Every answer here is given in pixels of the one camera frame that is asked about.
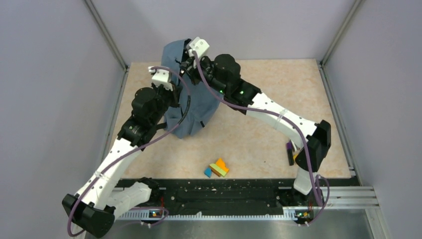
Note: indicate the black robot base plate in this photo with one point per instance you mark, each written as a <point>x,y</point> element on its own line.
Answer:
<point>222,197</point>

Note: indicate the orange eraser block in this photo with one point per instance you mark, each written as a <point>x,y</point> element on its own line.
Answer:
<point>221,164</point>

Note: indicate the blue eraser wedge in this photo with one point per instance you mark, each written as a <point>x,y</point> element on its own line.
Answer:
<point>208,172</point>

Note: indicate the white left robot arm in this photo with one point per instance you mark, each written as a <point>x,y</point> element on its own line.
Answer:
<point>95,207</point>

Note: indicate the aluminium frame rail right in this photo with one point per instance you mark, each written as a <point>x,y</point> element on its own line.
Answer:
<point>357,4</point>

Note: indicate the aluminium frame rail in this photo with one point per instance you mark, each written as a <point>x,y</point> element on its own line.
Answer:
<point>106,34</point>
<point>357,4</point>

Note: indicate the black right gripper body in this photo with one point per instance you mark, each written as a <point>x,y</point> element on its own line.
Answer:
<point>195,77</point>

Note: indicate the green brown eraser block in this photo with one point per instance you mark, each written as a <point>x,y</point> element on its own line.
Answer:
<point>217,170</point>

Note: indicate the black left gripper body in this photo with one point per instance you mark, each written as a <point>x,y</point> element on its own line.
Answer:
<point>169,97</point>

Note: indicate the purple cap black marker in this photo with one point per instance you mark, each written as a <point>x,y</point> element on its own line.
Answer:
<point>289,149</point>

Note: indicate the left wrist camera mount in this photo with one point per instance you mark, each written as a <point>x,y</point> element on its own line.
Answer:
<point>161,76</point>

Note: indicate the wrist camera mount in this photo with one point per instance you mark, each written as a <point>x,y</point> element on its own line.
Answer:
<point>161,76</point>
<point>198,45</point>

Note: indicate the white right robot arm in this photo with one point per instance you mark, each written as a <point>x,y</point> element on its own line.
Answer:
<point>222,78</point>

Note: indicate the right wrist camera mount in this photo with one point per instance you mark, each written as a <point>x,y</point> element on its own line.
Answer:
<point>198,45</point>

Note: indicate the aluminium frame rail left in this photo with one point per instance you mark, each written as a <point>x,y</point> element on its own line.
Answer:
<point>106,34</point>

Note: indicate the blue student backpack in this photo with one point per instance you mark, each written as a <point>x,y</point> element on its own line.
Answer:
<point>203,103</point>

